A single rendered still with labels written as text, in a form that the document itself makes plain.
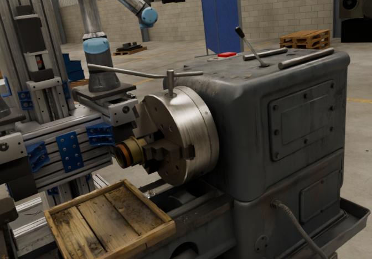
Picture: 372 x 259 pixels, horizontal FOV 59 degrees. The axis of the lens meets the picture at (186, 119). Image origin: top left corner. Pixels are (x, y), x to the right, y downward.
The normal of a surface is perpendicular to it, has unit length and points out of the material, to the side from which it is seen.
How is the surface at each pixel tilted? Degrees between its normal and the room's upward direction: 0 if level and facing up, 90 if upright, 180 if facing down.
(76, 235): 0
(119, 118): 90
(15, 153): 90
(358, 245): 0
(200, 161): 105
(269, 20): 90
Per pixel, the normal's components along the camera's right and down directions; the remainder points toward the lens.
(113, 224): -0.12, -0.94
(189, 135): 0.48, -0.11
